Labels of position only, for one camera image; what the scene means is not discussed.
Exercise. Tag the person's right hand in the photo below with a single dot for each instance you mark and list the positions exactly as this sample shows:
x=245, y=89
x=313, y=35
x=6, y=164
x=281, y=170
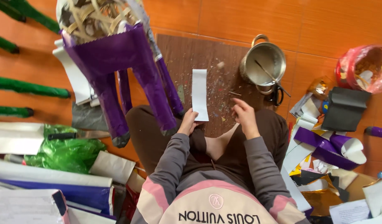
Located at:
x=247, y=119

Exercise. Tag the person's left hand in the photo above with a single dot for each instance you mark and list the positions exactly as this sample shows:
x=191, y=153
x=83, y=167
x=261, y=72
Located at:
x=186, y=123

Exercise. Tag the person's right fingers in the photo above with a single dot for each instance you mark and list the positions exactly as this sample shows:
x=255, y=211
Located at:
x=238, y=107

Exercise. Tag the white scalloped paper strip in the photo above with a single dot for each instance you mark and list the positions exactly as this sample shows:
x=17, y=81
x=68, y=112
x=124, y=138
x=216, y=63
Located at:
x=199, y=93

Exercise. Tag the thin stick in pot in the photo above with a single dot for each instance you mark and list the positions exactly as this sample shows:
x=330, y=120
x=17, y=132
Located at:
x=267, y=72

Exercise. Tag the small white lump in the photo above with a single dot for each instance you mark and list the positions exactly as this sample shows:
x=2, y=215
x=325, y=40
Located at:
x=220, y=65

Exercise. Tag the heap of paper scraps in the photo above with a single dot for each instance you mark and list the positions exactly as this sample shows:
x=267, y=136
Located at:
x=306, y=112

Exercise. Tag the brown wooden work board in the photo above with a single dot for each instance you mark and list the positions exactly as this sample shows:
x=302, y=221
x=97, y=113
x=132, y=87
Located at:
x=191, y=56

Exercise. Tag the crumpled gold foil piece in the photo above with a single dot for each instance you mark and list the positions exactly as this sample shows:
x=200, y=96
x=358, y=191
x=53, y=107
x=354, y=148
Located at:
x=319, y=87

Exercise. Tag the person's brown trouser legs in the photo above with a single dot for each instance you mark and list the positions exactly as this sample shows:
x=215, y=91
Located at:
x=147, y=137

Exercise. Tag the curled purple paper sheet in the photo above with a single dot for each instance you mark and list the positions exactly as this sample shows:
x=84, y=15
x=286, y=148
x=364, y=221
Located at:
x=328, y=149

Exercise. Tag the person's pink cream sweater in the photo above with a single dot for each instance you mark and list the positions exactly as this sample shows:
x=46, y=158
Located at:
x=209, y=202

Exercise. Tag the black folded paper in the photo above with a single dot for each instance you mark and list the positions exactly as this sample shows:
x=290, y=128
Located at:
x=345, y=109

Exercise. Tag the gold foil sheet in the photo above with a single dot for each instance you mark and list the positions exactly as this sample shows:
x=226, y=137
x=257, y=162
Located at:
x=321, y=199

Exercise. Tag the red plastic bag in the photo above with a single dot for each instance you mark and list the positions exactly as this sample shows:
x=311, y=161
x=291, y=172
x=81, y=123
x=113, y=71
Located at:
x=365, y=67

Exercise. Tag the purple paper covered bamboo figure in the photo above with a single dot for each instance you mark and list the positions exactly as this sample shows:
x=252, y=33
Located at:
x=116, y=53

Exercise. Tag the small white paper sheet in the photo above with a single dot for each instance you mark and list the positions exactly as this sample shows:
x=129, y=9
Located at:
x=113, y=166

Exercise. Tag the purple paper covered stick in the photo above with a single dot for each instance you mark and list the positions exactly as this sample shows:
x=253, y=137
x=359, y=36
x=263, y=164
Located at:
x=379, y=132

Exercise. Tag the brown cardboard piece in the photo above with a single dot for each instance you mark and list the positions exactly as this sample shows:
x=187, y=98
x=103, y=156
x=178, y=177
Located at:
x=360, y=186

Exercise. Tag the grey paper sheet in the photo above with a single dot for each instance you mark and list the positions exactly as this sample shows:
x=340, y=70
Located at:
x=88, y=116

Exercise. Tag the white printed sheet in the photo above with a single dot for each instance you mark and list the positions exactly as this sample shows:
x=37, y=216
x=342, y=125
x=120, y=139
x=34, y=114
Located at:
x=349, y=213

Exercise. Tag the white folded paper stack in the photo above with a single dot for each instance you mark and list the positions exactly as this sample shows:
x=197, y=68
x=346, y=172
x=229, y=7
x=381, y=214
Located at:
x=75, y=74

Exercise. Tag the green plastic bag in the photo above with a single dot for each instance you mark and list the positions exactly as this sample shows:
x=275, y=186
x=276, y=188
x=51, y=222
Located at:
x=66, y=154

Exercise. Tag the blue paper roll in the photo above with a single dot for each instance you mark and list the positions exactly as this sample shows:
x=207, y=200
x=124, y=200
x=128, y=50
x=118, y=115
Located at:
x=69, y=193

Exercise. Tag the white paper roll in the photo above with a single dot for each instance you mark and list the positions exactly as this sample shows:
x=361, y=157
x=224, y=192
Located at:
x=47, y=175

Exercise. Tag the green paper covered leg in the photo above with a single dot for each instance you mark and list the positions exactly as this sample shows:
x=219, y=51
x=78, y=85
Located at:
x=32, y=12
x=29, y=87
x=10, y=111
x=4, y=43

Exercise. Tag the large white paper sheet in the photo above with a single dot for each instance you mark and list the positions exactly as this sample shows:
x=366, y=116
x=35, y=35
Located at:
x=16, y=138

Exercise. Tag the stack of printed paper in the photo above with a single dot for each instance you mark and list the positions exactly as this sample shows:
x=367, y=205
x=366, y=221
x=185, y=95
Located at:
x=22, y=207

